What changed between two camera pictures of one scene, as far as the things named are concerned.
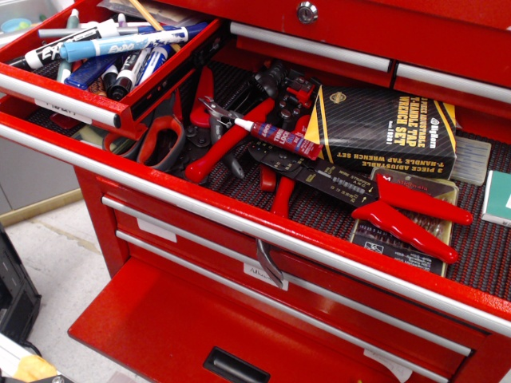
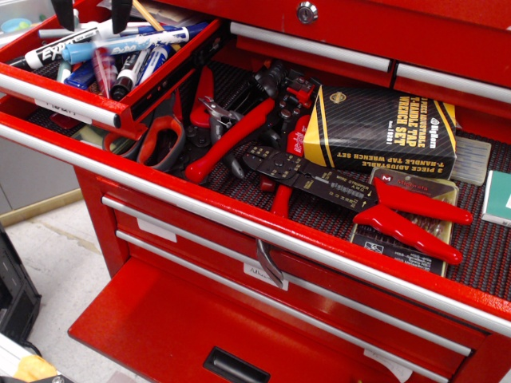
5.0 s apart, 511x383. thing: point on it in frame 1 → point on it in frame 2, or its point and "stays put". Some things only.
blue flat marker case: [89, 71] stays put
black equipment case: [19, 299] stays put
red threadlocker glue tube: [283, 139] → [105, 69]
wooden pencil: [156, 25] stays put
